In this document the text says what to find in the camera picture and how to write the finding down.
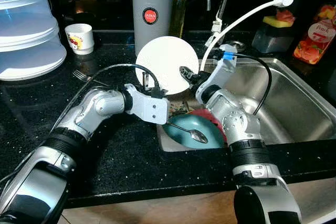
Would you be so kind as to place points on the white ceramic bowl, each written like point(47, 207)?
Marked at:
point(163, 61)

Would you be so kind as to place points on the silver metal spoon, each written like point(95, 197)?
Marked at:
point(199, 137)

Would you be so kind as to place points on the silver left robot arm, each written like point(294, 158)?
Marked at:
point(89, 108)

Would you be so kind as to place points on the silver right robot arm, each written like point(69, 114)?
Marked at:
point(247, 129)

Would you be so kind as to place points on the pink plate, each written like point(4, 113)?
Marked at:
point(207, 114)

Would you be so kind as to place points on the patterned bowl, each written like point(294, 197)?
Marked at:
point(178, 109)

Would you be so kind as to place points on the grey water filter jug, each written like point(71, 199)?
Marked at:
point(157, 32)

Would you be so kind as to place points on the round metal counter fitting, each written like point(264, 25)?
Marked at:
point(237, 45)

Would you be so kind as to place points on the yellow oil bottle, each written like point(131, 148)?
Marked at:
point(179, 19)

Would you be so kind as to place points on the teal plate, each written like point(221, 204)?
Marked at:
point(181, 140)

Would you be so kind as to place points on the dark sponge holder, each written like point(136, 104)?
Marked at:
point(270, 40)

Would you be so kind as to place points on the yellow sponge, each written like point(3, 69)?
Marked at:
point(271, 21)

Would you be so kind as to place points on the stainless steel sink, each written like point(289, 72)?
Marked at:
point(294, 103)

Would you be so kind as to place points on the silver metal fork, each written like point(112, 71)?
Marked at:
point(86, 76)

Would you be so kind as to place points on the red scrubber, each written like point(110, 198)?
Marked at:
point(285, 16)

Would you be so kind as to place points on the white Hello Kitty mug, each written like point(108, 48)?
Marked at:
point(79, 38)

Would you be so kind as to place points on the orange dish soap pump bottle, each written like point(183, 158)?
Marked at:
point(315, 40)

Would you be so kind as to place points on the translucent plastic food cover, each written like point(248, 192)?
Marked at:
point(26, 40)

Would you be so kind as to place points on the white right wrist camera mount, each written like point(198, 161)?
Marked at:
point(218, 77)

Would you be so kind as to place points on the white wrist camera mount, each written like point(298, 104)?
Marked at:
point(149, 108)
point(218, 77)

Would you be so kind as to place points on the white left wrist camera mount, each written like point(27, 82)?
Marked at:
point(149, 108)

